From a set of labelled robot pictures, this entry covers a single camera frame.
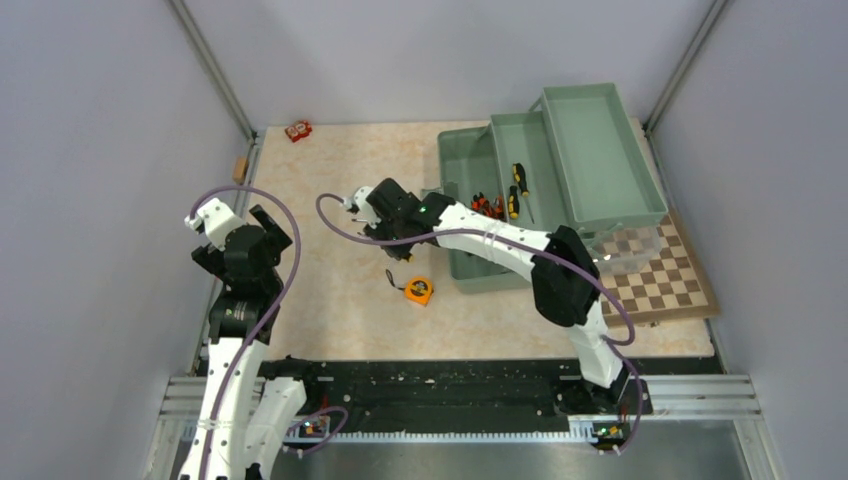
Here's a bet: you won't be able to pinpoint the black yellow screwdriver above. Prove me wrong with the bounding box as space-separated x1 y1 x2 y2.
507 185 520 219
512 163 529 197

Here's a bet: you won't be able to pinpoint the translucent green plastic toolbox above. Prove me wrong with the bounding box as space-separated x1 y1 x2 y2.
436 83 669 275

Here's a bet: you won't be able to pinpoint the orange black cutting pliers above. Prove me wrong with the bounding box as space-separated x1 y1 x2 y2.
485 195 505 221

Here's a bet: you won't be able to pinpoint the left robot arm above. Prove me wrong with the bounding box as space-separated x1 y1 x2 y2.
178 221 321 479

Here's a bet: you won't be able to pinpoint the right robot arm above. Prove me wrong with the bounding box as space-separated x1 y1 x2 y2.
347 178 629 412

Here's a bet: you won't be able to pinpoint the orange tape measure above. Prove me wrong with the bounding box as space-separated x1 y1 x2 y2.
385 269 434 306

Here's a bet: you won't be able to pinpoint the red owl toy block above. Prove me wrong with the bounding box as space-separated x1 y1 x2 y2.
284 120 313 143

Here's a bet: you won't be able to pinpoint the wooden chessboard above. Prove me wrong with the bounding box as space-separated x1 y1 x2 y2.
592 209 721 325

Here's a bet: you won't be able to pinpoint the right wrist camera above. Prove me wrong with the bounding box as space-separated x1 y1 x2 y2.
342 186 375 218

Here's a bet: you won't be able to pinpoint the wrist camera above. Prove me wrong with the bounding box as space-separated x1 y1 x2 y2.
342 186 375 218
184 197 247 251

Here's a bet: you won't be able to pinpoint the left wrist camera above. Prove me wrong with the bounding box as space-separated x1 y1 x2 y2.
184 197 247 251

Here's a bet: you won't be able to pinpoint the wooden block left rail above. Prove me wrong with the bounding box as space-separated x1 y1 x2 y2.
231 157 250 185

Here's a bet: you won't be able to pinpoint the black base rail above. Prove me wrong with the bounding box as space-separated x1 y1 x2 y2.
259 357 653 434

